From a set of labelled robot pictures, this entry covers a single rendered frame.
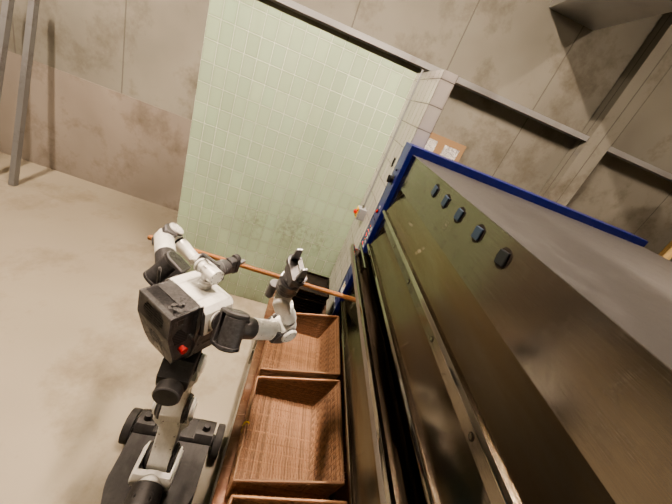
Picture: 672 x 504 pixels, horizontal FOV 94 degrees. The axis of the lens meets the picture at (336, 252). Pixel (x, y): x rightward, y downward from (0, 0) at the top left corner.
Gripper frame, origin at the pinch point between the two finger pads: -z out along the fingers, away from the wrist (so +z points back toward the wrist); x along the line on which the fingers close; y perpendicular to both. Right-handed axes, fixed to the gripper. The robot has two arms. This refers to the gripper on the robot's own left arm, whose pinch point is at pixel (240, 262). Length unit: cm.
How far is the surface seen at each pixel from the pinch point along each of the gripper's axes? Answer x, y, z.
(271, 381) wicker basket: 51, 51, 4
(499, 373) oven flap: -60, 124, 42
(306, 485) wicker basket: 44, 100, 36
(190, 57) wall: -71, -275, -142
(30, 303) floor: 128, -150, 47
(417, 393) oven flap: -28, 113, 28
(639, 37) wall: -279, 119, -390
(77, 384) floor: 126, -58, 53
